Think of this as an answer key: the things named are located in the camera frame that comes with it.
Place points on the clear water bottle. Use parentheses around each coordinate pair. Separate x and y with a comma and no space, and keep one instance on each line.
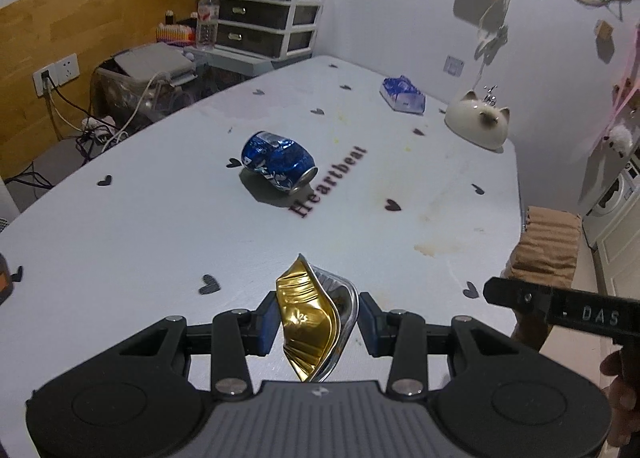
(206,20)

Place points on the small wooden wall box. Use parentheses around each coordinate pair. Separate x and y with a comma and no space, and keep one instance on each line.
(604,30)

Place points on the orange black object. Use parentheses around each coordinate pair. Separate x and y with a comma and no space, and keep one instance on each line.
(4,283)

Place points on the small metal ornament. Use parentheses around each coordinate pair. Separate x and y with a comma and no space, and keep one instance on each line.
(491,95)

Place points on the storage box with grey lid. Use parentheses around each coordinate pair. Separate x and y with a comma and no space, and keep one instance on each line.
(150,62)

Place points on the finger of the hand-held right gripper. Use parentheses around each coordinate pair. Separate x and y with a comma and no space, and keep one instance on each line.
(520,297)

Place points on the white washing machine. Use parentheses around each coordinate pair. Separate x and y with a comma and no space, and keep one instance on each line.
(615,198)

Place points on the white kitchen cabinets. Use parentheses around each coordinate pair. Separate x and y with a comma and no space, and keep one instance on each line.
(622,258)

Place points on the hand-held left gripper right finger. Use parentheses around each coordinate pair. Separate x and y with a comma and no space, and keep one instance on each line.
(371,328)

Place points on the white wall switch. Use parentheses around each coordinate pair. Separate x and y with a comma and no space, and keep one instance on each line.
(455,65)

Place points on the white wall socket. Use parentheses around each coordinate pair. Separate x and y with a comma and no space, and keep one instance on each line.
(56,75)

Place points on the pink hanging ribbon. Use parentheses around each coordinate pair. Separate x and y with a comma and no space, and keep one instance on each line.
(627,92)

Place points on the crushed blue drink can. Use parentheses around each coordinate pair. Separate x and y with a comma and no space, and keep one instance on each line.
(280,160)

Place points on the person's right hand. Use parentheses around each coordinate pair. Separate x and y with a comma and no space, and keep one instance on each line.
(622,383)

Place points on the grey low shelf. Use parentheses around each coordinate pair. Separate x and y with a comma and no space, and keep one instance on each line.
(235,60)

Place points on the white plush toy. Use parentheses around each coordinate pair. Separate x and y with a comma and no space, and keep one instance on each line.
(617,140)

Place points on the gold foil tray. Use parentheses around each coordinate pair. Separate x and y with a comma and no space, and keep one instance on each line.
(300,308)

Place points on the brown paper bag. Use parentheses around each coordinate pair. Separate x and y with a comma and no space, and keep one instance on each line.
(545,243)

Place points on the white power strip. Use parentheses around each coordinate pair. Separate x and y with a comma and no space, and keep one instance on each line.
(97,125)

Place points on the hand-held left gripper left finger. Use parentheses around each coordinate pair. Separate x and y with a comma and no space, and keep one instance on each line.
(267,328)

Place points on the cat-shaped ceramic bowl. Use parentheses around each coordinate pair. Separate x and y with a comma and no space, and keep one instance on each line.
(472,125)

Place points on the colourful striped holder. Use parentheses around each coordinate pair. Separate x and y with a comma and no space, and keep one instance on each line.
(175,35)

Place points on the blue tissue pack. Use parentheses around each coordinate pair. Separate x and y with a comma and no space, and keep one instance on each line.
(402,95)

